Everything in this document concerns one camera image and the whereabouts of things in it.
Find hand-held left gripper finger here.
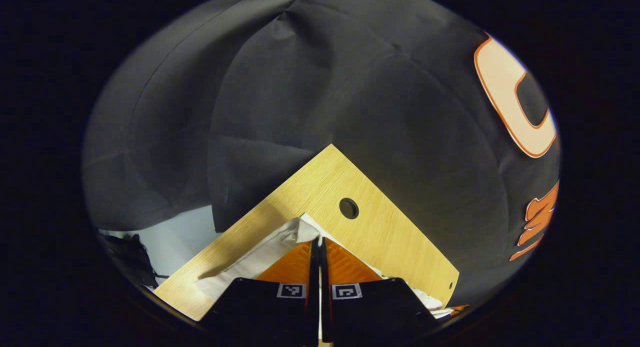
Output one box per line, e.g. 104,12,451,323
200,238,321,345
320,237,443,344

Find white jeans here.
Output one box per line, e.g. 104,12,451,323
195,213,453,320

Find black bag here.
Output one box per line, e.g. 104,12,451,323
101,233,168,289

